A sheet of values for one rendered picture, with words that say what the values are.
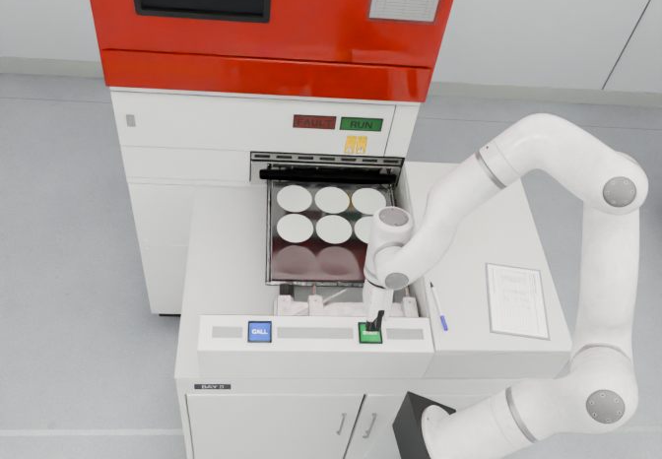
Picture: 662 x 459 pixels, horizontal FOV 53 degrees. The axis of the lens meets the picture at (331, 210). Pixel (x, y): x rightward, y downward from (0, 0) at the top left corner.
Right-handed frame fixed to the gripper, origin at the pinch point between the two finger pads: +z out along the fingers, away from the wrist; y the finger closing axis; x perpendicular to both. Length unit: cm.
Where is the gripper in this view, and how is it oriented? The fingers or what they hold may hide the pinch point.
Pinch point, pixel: (372, 323)
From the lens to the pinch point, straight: 156.7
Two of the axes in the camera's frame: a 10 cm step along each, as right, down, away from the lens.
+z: -1.0, 7.9, 6.1
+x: 9.9, 0.3, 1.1
